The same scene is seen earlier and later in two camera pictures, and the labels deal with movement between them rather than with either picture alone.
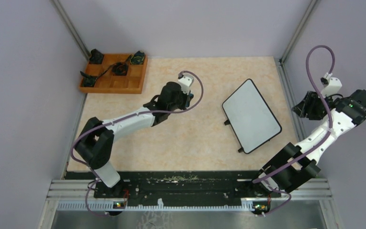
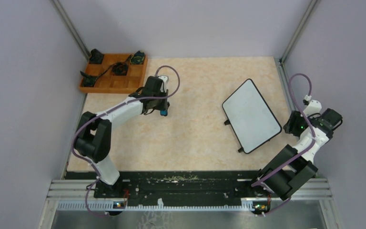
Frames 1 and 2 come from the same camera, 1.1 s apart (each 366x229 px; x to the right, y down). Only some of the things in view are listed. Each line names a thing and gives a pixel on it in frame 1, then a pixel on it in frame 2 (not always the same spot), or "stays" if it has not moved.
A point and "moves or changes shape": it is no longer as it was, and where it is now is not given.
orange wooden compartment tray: (117, 75) stays
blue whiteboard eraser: (191, 96) moves or changes shape
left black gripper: (185, 96) -> (163, 106)
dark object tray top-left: (96, 57) stays
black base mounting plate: (177, 185) stays
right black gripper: (306, 106) -> (290, 127)
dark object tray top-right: (138, 58) stays
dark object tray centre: (120, 68) stays
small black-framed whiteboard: (251, 118) stays
